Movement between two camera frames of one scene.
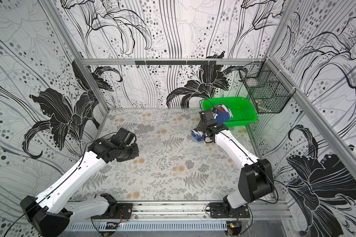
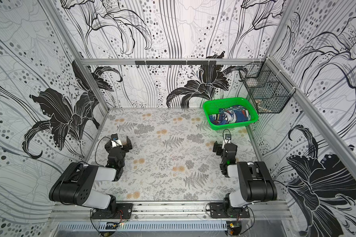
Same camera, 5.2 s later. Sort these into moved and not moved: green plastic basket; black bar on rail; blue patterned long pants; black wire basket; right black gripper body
Moved: blue patterned long pants; right black gripper body
Not moved: black bar on rail; black wire basket; green plastic basket
